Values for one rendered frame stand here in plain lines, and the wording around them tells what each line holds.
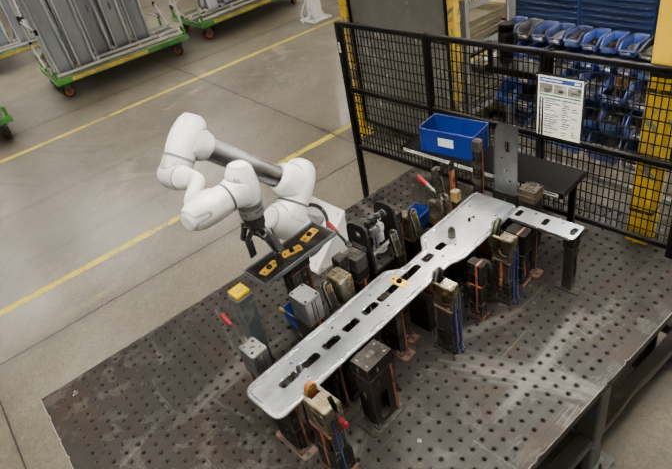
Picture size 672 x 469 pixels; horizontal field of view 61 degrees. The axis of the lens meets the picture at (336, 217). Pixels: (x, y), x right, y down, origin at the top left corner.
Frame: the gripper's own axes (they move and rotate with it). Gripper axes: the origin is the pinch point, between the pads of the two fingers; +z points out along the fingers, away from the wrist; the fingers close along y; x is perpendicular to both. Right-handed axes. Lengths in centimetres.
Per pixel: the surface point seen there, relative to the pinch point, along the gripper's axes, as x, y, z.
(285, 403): -37, 34, 21
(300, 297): -3.8, 16.9, 9.8
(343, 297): 11.2, 23.7, 20.3
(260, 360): -28.5, 16.0, 18.5
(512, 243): 63, 70, 17
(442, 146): 115, 14, 13
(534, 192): 95, 67, 15
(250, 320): -16.2, 0.4, 17.5
